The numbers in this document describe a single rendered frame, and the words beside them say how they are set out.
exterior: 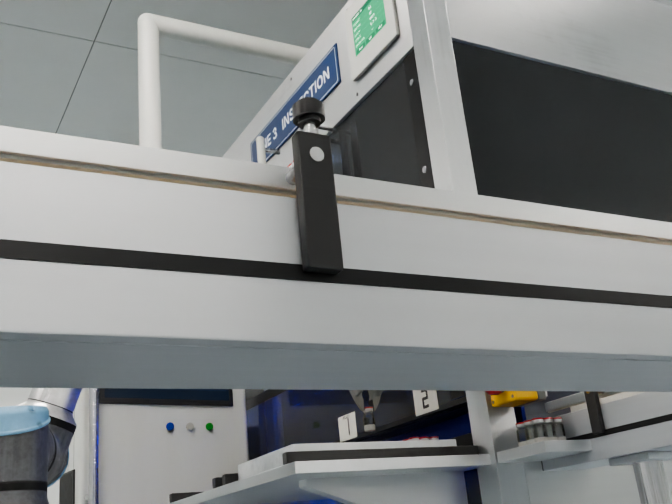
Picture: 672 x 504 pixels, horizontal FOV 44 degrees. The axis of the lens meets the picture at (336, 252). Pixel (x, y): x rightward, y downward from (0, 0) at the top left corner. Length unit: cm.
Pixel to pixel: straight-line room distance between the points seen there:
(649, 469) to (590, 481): 22
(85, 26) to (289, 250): 337
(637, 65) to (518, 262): 181
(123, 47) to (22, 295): 353
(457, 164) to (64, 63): 262
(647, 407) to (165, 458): 136
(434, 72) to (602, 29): 63
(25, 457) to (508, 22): 143
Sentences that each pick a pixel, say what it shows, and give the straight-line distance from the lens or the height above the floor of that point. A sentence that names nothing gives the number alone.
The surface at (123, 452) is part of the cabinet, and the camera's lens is 233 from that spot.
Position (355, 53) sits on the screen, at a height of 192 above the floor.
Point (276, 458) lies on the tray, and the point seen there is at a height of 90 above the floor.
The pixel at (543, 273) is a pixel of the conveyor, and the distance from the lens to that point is 60.
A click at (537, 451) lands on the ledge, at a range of 151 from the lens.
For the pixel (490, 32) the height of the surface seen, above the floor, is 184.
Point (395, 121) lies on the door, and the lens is 198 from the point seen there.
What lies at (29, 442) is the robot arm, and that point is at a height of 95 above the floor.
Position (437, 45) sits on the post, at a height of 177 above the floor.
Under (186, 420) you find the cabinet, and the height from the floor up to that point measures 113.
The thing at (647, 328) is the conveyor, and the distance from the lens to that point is 66.
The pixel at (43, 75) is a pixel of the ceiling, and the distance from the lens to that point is 417.
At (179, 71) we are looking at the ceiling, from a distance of 410.
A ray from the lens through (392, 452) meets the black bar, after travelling 152.
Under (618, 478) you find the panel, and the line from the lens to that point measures 180.
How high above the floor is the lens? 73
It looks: 20 degrees up
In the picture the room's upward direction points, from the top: 6 degrees counter-clockwise
